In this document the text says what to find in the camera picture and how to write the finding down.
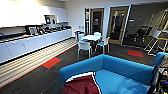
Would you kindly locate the red and white jacket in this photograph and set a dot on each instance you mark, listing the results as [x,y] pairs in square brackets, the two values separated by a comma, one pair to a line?
[81,85]

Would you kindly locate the round white cafe table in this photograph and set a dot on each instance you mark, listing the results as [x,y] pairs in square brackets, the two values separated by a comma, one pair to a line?
[91,37]

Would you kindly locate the wooden glass door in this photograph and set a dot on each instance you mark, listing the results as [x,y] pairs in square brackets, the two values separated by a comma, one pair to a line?
[97,21]
[117,25]

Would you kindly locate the black counter appliance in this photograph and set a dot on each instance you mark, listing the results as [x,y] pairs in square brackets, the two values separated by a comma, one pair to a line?
[43,30]

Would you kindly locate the blue sofa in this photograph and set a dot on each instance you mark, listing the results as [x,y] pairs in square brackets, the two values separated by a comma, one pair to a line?
[126,70]

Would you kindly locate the dark framed picture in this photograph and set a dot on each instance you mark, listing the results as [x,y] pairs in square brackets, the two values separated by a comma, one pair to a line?
[31,30]

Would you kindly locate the white counter base cabinets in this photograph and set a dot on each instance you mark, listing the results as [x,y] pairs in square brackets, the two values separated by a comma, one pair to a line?
[26,46]

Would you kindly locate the black office chair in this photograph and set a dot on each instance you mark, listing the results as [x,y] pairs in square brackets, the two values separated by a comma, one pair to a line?
[141,33]

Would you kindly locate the white bar stool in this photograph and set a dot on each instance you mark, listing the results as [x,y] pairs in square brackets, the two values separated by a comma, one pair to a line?
[155,35]

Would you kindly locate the blue sofa section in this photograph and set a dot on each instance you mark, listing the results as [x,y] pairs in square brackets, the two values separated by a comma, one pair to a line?
[160,58]

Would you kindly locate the yellow high table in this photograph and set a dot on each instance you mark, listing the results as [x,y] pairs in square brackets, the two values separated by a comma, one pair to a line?
[163,39]

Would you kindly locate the white wall cabinets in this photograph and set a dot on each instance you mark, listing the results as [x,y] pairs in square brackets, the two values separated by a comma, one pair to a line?
[20,13]

